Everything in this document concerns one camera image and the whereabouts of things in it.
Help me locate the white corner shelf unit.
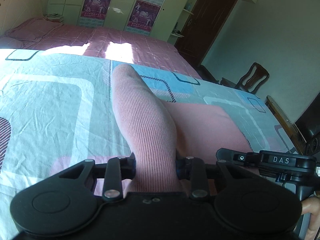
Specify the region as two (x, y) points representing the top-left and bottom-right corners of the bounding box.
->
(167, 0), (197, 45)

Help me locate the dark brown wooden door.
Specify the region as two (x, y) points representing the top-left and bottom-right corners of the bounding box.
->
(175, 0), (237, 68)

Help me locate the stack of books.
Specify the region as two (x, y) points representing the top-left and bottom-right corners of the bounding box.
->
(43, 14), (64, 23)

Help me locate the dark wooden chair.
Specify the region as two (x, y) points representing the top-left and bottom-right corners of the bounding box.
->
(220, 62), (270, 94)

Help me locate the person's right hand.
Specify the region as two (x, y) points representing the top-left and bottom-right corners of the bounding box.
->
(302, 191), (320, 240)

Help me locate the patterned light blue bedsheet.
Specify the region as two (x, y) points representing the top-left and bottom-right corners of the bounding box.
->
(1, 49), (297, 239)

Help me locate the wooden bed footboard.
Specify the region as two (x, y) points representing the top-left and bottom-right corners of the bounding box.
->
(266, 95), (306, 155)

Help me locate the cream round headboard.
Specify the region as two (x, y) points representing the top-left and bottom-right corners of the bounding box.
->
(0, 0), (42, 35)

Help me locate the lower right pink poster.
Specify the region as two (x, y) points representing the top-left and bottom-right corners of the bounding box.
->
(125, 0), (161, 36)

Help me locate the pink long-sleeve sweatshirt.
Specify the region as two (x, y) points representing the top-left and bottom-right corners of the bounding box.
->
(49, 63), (261, 198)

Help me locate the pink checked bed cover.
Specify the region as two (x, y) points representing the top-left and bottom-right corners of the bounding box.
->
(1, 18), (200, 79)

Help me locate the lower left pink poster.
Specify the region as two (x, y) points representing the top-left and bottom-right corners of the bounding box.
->
(78, 0), (111, 28)

